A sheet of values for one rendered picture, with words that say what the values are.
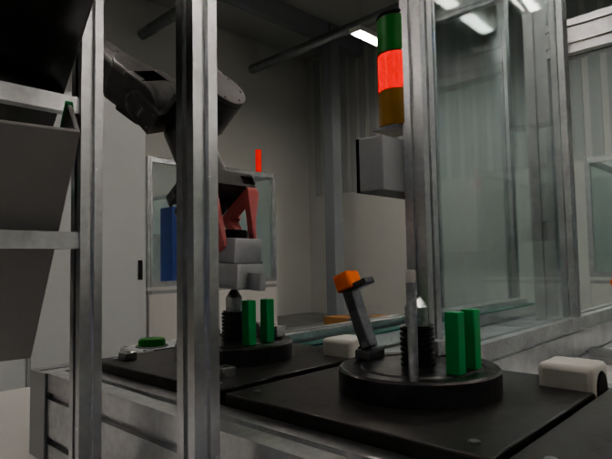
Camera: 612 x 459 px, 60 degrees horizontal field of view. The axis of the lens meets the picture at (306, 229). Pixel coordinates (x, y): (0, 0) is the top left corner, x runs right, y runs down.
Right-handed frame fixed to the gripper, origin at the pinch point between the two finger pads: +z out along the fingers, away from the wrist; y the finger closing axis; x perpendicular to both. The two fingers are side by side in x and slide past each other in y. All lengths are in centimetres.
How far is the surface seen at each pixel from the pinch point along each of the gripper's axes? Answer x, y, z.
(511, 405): -20.1, -1.1, 30.0
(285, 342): 1.6, 2.3, 13.1
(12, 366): 281, 77, -116
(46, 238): -2.9, -23.8, 2.2
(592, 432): -25.3, -4.1, 33.6
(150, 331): 315, 198, -145
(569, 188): -21, 75, 0
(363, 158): -14.5, 12.7, -3.2
